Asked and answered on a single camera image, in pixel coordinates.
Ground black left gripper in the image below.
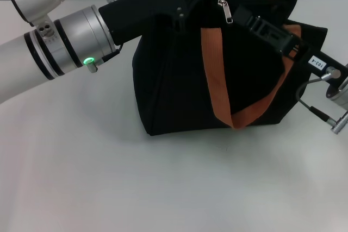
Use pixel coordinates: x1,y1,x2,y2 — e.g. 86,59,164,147
97,0,219,46

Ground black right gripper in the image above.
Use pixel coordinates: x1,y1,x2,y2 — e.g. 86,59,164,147
233,4,348,86

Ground silver zipper pull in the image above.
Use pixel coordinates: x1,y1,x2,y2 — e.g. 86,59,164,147
217,0,234,25

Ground black food bag orange handles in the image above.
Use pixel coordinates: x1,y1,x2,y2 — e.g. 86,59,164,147
131,0,328,136

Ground right gripper grey cable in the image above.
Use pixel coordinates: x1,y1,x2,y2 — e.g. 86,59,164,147
296,65,348,135

